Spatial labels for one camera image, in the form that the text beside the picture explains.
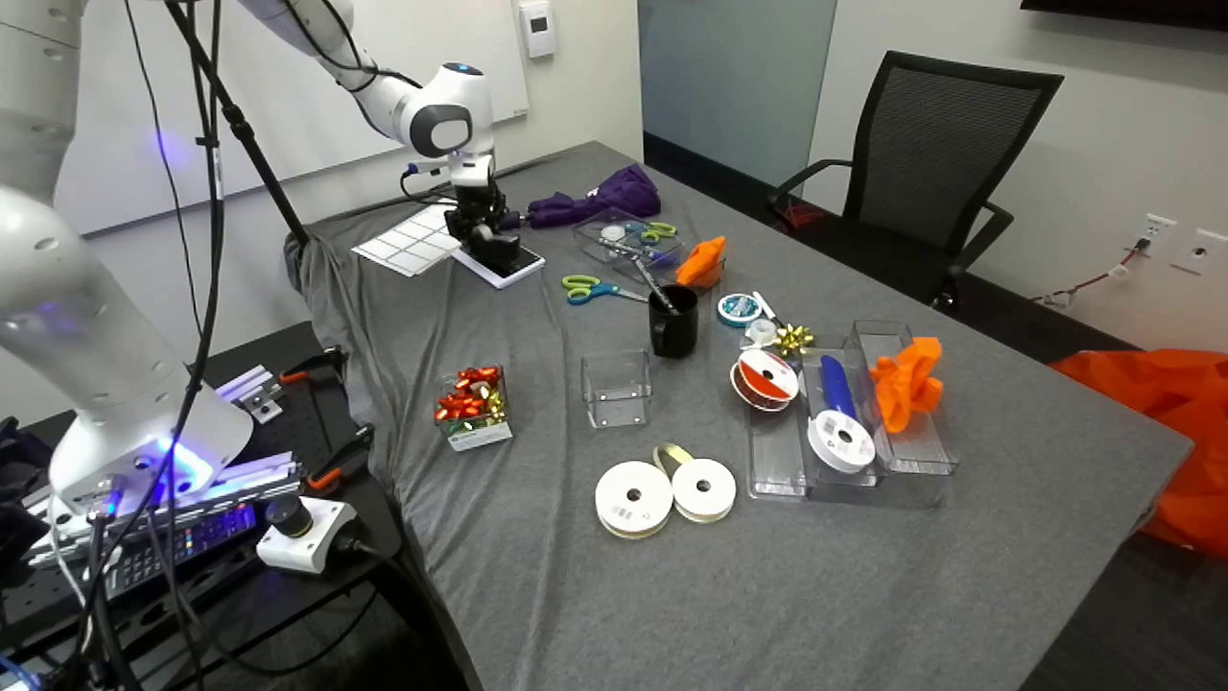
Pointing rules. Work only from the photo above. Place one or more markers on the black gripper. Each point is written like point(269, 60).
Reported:
point(475, 183)

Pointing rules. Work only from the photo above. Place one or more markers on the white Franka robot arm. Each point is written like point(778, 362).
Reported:
point(92, 348)

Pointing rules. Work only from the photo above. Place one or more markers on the white grid paper sheet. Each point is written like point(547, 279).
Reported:
point(414, 240)

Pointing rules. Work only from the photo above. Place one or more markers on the purple cloth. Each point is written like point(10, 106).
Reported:
point(597, 202)

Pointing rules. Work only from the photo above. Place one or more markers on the blue and green scissors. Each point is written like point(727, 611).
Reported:
point(594, 290)

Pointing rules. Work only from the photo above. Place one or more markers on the clear box with green ribbon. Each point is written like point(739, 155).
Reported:
point(633, 240)

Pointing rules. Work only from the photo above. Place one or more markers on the pen in cup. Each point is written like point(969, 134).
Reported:
point(652, 283)

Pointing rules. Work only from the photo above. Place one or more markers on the clear square plastic box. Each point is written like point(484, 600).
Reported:
point(616, 389)

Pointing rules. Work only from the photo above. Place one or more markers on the black cup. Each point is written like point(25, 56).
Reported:
point(675, 323)

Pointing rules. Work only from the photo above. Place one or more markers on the orange ribbon piece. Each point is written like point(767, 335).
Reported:
point(703, 261)

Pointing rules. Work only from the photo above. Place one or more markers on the blue ribbon roll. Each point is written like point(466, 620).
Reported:
point(739, 307)

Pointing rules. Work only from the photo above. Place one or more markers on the black tripod pole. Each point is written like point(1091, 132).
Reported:
point(235, 119)

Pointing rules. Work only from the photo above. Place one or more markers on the silver metal clamp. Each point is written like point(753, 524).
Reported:
point(251, 389)

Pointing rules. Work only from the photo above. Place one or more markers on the large white ribbon spool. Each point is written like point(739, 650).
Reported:
point(633, 499)

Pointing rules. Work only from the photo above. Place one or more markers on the gold gift bow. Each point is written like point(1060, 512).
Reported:
point(791, 338)

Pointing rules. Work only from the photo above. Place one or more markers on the small white ribbon spool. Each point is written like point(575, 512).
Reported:
point(703, 491)

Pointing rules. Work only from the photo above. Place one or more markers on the white emergency stop button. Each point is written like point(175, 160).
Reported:
point(304, 536)

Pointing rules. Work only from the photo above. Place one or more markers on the small clear plastic tray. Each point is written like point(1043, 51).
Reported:
point(778, 464)

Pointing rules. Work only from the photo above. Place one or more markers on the blue ribbon white spool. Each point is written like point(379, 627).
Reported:
point(837, 428)

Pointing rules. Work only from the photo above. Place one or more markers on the robot control box purple light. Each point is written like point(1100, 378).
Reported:
point(193, 512)

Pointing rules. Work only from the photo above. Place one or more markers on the gray tablecloth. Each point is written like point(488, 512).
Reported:
point(716, 600)

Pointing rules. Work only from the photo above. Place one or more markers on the black office chair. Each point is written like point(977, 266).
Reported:
point(943, 160)

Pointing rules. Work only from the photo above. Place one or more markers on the orange cloth bag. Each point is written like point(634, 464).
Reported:
point(1184, 428)

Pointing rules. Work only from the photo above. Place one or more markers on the black calculator with white frame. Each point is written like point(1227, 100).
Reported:
point(501, 266)

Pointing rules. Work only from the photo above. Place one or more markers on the white wall thermostat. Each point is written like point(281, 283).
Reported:
point(539, 25)

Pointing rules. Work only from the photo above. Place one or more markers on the white wall outlet plate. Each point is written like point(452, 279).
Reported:
point(1208, 251)
point(1161, 230)

